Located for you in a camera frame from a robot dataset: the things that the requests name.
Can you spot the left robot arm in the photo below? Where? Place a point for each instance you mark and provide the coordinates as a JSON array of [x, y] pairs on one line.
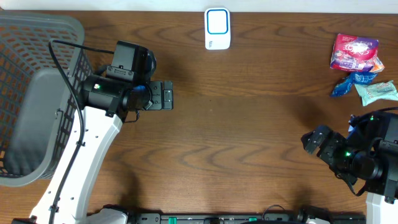
[[106, 103]]

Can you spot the blue snack packet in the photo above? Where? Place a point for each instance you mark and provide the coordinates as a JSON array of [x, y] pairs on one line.
[[359, 78]]

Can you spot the orange small carton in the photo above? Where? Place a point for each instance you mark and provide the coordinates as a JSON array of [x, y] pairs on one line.
[[378, 66]]

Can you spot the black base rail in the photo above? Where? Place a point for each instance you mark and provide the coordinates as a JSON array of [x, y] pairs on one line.
[[273, 214]]

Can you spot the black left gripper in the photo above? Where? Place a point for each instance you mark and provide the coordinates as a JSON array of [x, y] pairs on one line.
[[160, 95]]

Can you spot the grey plastic basket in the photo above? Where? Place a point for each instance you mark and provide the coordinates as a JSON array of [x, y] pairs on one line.
[[41, 57]]

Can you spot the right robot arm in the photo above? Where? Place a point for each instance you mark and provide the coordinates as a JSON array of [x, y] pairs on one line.
[[369, 153]]

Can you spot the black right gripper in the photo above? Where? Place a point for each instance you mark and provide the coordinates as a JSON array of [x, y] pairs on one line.
[[328, 150]]

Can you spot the green tissue pack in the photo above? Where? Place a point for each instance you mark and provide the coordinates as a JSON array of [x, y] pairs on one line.
[[378, 91]]

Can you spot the red purple Carefree pad pack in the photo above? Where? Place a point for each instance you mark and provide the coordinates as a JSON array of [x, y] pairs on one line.
[[354, 54]]

